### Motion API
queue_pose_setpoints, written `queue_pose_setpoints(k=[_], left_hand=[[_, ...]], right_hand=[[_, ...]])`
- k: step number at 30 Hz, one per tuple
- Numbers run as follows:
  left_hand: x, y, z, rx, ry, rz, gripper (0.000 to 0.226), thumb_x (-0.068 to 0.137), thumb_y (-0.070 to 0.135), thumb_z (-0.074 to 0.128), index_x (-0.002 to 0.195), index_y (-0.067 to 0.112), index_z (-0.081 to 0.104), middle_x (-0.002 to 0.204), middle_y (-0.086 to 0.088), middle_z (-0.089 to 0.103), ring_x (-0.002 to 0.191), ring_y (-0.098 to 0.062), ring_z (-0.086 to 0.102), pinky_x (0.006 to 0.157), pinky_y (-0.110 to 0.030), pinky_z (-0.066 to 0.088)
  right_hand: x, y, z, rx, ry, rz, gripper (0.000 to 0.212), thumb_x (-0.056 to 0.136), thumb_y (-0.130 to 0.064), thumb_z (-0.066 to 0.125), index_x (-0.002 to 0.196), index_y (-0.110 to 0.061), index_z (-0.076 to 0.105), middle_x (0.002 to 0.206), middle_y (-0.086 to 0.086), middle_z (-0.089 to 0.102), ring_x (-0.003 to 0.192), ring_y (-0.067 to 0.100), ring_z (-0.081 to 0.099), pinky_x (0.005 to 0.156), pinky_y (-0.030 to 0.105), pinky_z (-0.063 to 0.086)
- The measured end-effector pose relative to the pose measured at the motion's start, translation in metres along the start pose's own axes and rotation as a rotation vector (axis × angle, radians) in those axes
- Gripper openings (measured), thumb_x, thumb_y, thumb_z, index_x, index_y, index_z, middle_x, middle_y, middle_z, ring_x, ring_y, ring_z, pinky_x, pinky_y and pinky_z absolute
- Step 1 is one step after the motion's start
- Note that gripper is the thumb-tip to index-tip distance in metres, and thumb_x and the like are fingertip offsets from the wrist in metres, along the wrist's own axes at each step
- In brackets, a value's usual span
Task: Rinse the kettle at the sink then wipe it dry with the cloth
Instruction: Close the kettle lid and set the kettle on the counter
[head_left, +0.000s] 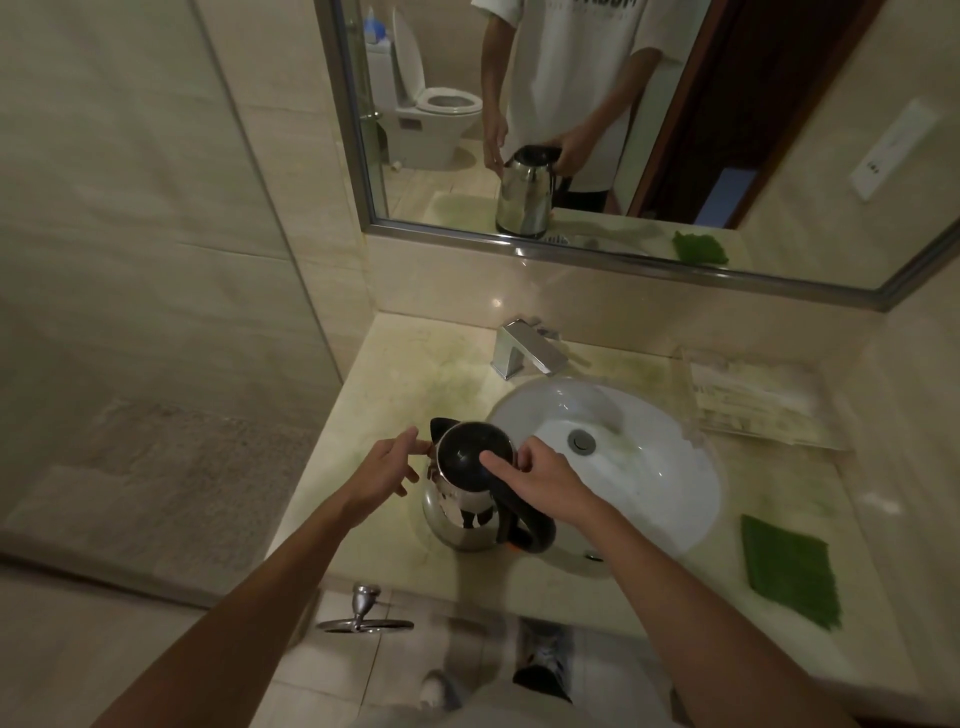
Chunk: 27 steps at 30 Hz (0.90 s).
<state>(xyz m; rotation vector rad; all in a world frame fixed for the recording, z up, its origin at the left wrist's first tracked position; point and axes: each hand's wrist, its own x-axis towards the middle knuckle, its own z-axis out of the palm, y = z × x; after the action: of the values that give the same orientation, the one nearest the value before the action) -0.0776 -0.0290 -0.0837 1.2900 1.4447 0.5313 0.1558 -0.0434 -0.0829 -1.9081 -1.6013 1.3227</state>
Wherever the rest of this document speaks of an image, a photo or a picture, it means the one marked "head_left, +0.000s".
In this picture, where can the green cleaning cloth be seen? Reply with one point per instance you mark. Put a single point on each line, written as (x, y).
(791, 571)

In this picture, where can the chrome sink drain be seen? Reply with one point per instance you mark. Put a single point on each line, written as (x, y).
(581, 440)

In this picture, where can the person's left forearm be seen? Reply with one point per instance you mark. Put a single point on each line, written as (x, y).
(247, 607)

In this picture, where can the person's left shoe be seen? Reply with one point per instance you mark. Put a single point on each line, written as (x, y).
(442, 690)

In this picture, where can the clear tray of toiletry packets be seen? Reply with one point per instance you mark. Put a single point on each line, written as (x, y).
(757, 397)

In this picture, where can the person's left hand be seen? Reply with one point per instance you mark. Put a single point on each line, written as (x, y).
(379, 476)

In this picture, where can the person's left thumb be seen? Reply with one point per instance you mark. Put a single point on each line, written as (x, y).
(403, 436)

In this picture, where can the steel kettle with black lid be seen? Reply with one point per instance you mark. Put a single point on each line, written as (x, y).
(465, 457)

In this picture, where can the person's right forearm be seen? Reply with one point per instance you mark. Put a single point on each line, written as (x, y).
(697, 622)

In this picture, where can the person's right thumb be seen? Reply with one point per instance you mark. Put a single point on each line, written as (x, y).
(500, 466)

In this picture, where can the white oval sink basin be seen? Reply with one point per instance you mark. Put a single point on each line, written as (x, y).
(652, 472)

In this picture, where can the metal-framed wall mirror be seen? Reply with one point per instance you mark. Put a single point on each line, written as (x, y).
(787, 150)

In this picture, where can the glass shower partition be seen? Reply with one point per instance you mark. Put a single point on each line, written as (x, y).
(150, 262)

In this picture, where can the chrome sink faucet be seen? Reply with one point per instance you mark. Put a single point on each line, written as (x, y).
(521, 346)

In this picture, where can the person's right hand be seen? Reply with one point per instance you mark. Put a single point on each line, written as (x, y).
(551, 491)

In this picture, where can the grey bath mat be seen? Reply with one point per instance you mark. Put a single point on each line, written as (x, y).
(165, 487)

